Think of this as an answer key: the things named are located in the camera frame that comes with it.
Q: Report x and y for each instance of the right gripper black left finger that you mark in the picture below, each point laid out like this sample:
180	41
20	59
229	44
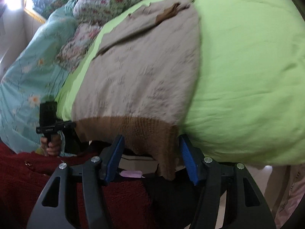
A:
74	193

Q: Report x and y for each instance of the lime green blanket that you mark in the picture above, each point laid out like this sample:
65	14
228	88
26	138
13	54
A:
249	101

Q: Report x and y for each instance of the person's left hand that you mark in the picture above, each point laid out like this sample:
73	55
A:
52	148

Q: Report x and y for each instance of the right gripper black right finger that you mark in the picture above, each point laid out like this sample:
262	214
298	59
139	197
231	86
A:
245	205

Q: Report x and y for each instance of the pink patterned cloth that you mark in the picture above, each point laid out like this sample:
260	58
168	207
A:
284	192

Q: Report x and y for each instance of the pastel floral ruffled pillow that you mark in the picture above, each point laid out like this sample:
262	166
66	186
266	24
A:
72	53

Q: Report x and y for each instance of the teal floral bedsheet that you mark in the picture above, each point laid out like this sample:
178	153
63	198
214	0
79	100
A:
34	78

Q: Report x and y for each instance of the beige knitted sweater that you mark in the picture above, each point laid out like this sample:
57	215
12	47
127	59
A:
141	81

